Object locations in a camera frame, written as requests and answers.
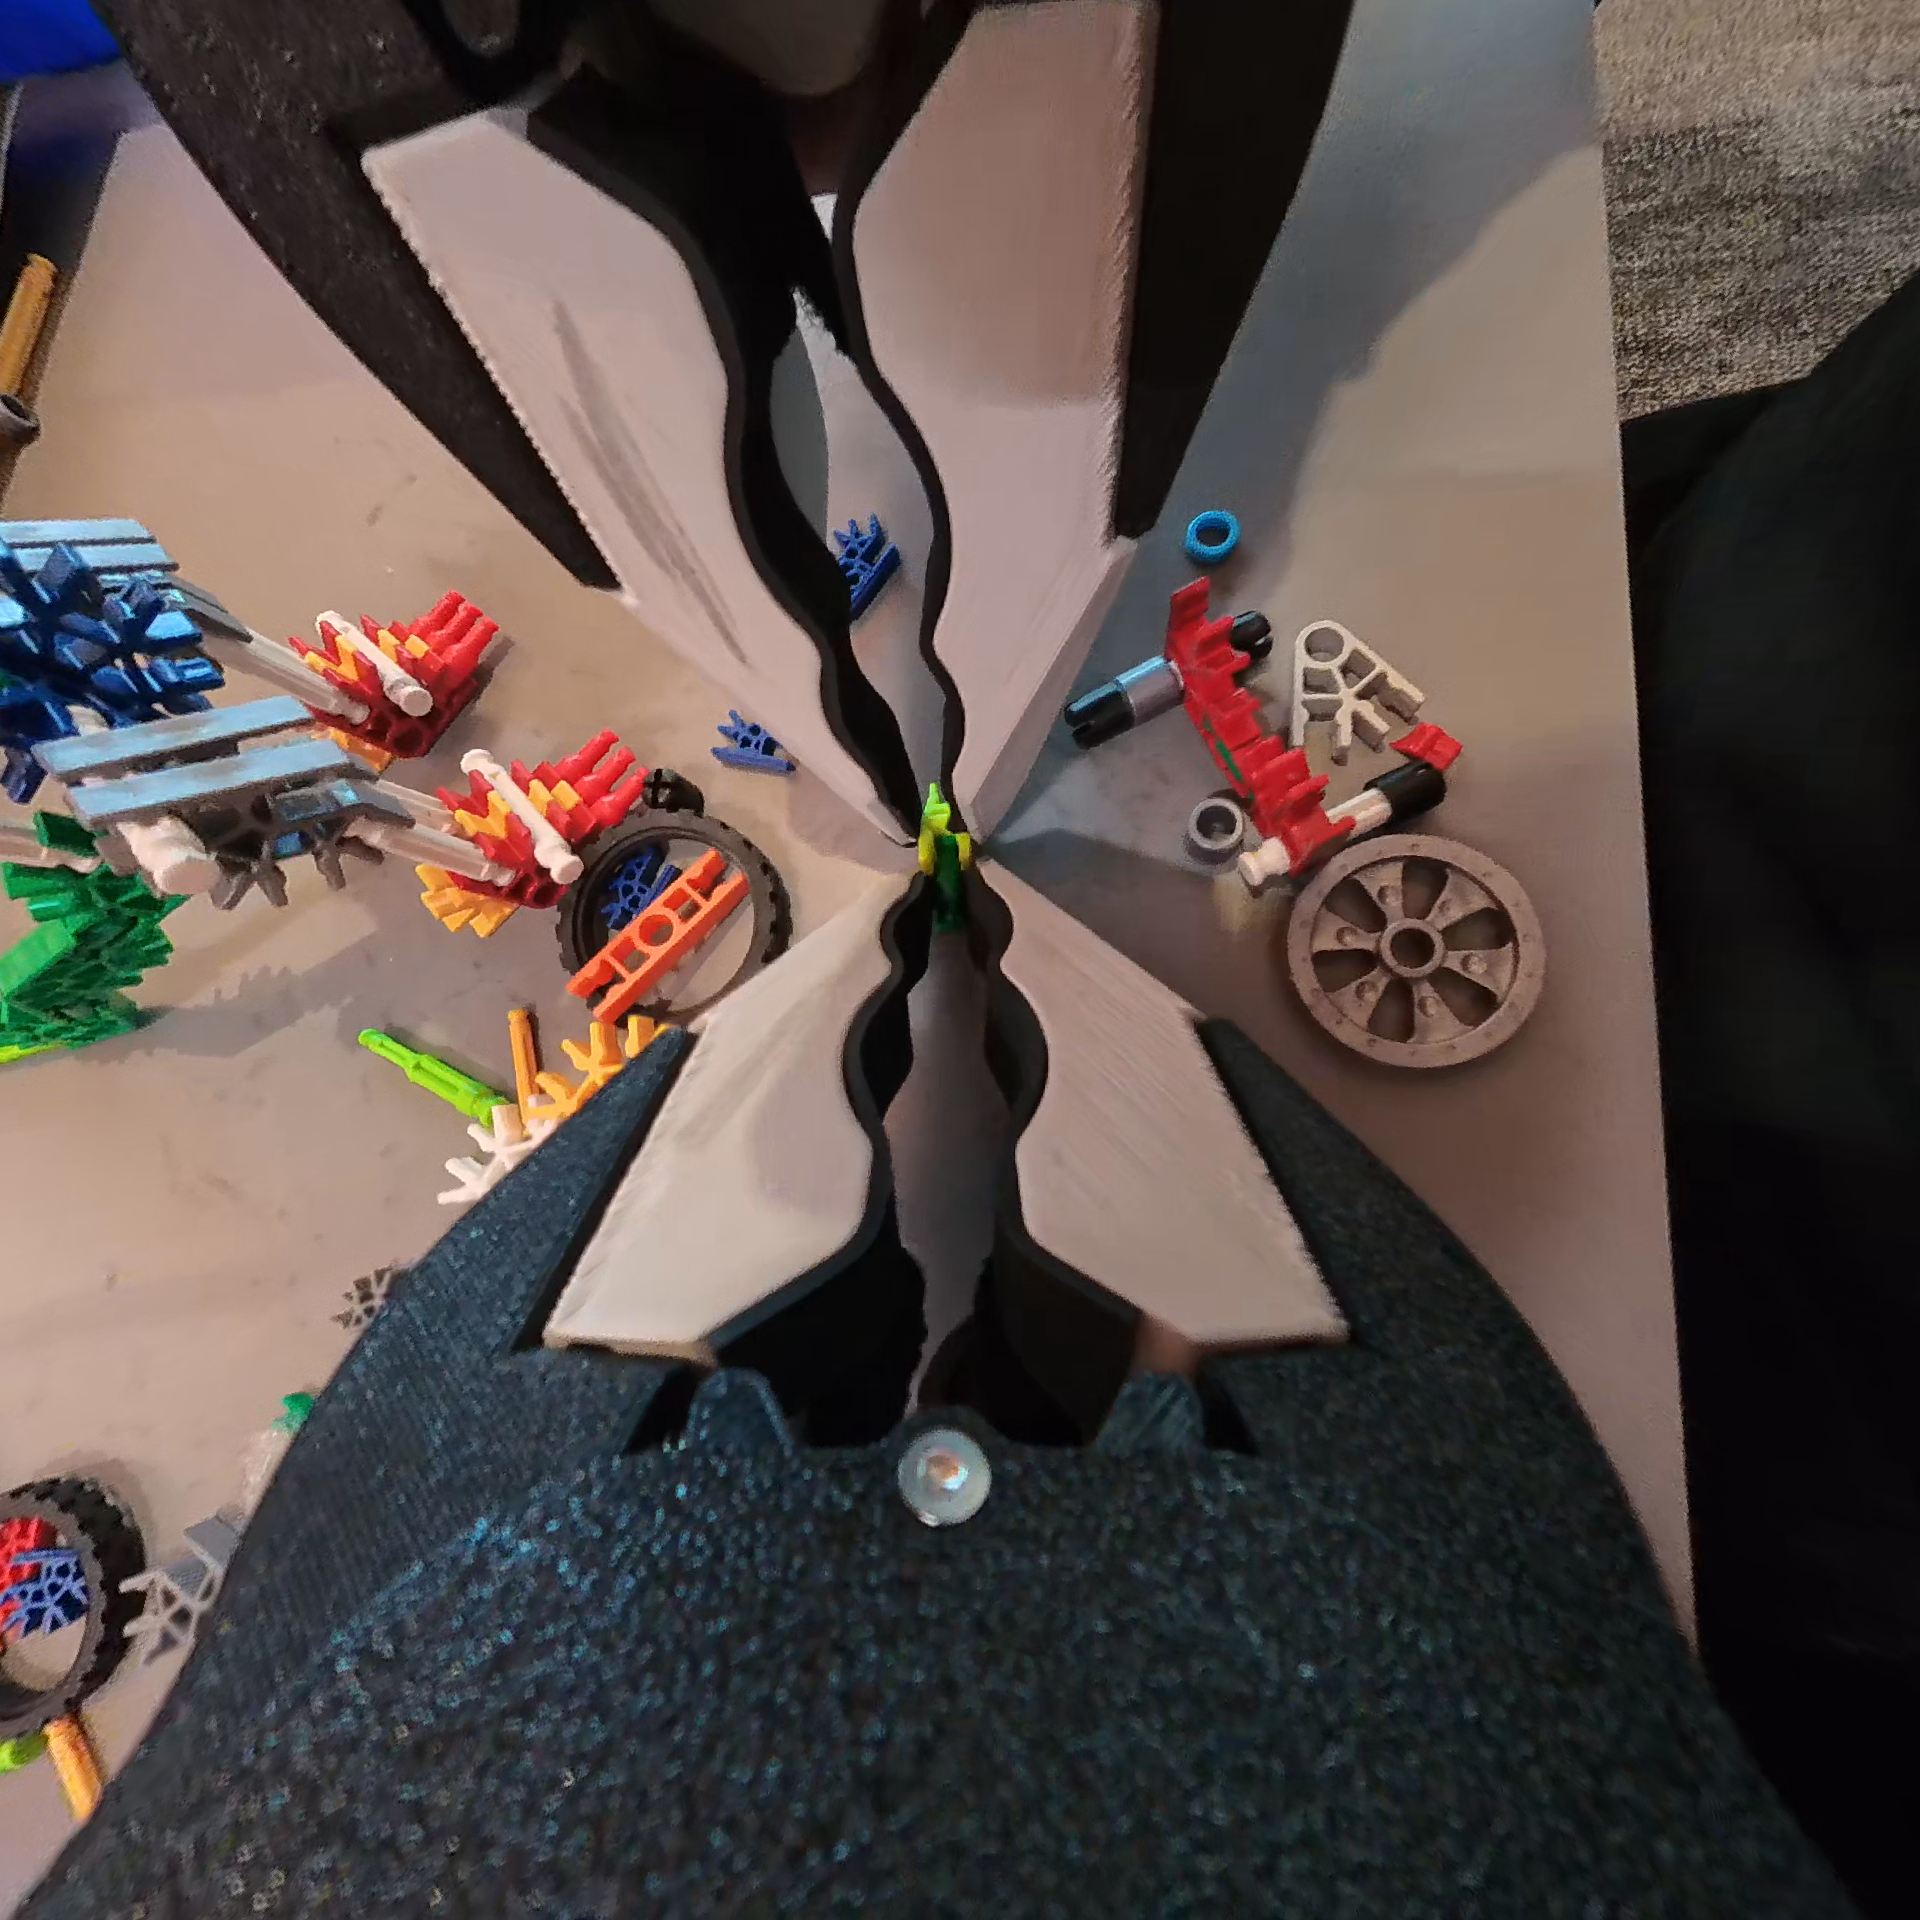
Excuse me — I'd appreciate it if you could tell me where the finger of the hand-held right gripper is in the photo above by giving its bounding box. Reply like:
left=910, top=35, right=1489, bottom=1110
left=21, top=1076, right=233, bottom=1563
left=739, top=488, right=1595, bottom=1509
left=831, top=0, right=1159, bottom=838
left=364, top=109, right=921, bottom=844

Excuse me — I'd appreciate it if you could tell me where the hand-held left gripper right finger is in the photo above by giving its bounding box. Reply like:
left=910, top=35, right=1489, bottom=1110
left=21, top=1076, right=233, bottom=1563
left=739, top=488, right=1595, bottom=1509
left=975, top=878, right=1350, bottom=1352

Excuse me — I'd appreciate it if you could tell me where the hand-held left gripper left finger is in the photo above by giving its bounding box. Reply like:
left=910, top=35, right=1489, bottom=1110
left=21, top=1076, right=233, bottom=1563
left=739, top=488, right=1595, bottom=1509
left=541, top=874, right=929, bottom=1364

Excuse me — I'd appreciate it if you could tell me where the multicoloured construction toy model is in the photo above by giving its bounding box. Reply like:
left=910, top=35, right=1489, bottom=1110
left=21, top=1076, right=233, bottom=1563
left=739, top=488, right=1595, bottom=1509
left=0, top=517, right=654, bottom=1066

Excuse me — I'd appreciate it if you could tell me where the large yellow fan connector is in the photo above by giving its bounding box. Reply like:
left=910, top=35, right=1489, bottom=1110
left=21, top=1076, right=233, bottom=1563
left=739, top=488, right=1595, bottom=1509
left=538, top=1014, right=671, bottom=1114

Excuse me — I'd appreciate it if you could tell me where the white snowflake connector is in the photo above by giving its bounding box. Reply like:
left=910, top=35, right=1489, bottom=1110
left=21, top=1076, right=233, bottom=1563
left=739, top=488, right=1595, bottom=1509
left=439, top=1101, right=566, bottom=1210

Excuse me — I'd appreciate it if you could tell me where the grey spoked wheel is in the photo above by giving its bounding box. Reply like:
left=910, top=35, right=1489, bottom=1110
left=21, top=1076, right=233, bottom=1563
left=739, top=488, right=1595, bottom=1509
left=1284, top=833, right=1548, bottom=1072

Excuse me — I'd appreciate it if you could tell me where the orange connector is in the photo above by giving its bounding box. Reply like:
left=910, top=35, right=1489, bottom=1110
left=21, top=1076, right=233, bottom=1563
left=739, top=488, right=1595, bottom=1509
left=565, top=846, right=755, bottom=1017

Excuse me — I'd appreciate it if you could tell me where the black rubber tyre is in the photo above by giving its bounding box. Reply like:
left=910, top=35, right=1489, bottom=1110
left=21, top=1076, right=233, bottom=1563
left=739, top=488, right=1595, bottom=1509
left=0, top=1477, right=150, bottom=1743
left=556, top=812, right=794, bottom=1024

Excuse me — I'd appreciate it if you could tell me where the long tan rod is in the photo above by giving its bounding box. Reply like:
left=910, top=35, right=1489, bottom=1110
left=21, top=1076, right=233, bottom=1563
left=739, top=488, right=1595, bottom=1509
left=0, top=253, right=65, bottom=453

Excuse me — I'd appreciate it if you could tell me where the beige triangular connector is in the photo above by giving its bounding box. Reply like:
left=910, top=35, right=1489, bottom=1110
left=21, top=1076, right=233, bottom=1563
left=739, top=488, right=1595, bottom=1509
left=1287, top=620, right=1427, bottom=754

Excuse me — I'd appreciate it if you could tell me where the red connector rack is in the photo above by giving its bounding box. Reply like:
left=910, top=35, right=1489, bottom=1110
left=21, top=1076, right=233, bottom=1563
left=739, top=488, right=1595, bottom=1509
left=1167, top=577, right=1378, bottom=882

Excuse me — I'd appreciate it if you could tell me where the white rod with black cap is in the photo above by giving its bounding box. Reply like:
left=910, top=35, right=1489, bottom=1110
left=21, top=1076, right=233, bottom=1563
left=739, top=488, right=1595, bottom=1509
left=1235, top=760, right=1452, bottom=889

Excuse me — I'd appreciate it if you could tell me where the person's dark clothing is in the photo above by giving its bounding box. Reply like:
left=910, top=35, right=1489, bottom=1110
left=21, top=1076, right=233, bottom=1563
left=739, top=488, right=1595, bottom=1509
left=1619, top=301, right=1920, bottom=1920

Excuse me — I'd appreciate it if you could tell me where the grey connector with flat strip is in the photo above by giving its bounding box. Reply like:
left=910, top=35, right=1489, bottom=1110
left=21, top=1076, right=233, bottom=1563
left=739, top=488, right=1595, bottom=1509
left=118, top=1505, right=252, bottom=1663

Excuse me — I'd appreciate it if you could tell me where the blue snowflake connector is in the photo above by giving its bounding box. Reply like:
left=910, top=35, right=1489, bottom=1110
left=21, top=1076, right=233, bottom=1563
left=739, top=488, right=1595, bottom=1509
left=0, top=1551, right=96, bottom=1639

